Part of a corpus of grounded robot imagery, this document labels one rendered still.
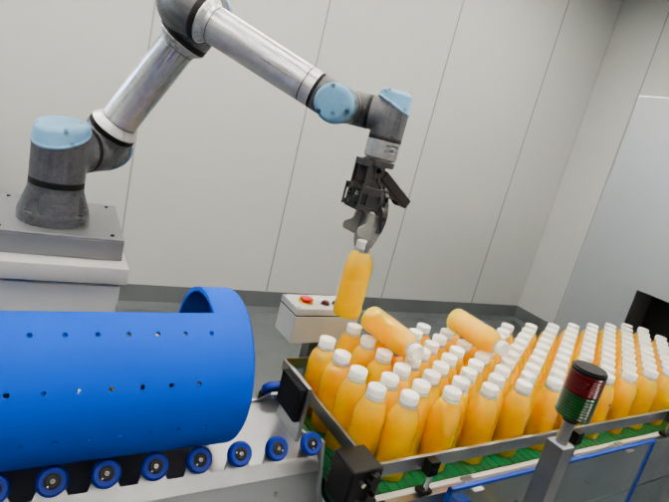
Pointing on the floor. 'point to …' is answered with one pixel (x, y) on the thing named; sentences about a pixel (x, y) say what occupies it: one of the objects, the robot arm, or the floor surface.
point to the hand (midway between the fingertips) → (364, 244)
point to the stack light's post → (549, 471)
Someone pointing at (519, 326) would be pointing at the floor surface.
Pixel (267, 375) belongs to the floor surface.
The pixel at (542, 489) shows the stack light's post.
